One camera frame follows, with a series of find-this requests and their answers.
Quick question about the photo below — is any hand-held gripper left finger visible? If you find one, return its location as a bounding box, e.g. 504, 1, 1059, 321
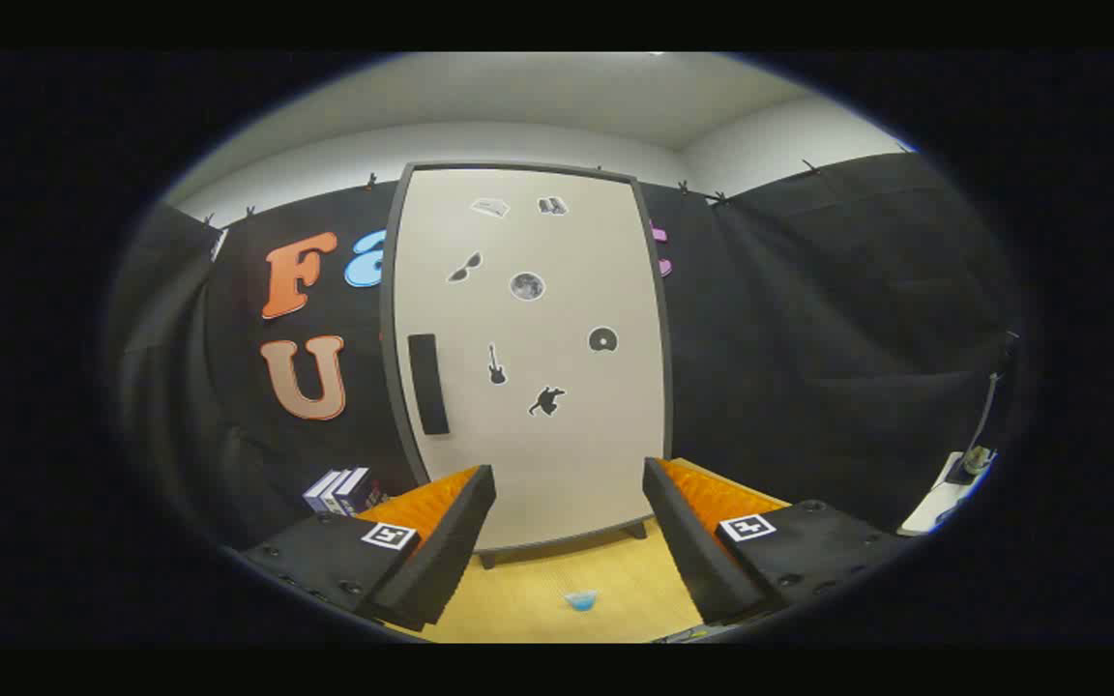
240, 464, 498, 634

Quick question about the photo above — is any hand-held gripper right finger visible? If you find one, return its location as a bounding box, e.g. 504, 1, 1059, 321
642, 456, 916, 627

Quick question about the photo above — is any white cabinet door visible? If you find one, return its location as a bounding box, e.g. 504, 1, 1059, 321
393, 169, 666, 552

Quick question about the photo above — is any grey cabinet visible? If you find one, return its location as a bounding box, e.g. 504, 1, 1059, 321
379, 160, 677, 570

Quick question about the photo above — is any white side desk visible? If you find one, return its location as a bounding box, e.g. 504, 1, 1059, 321
897, 449, 998, 536

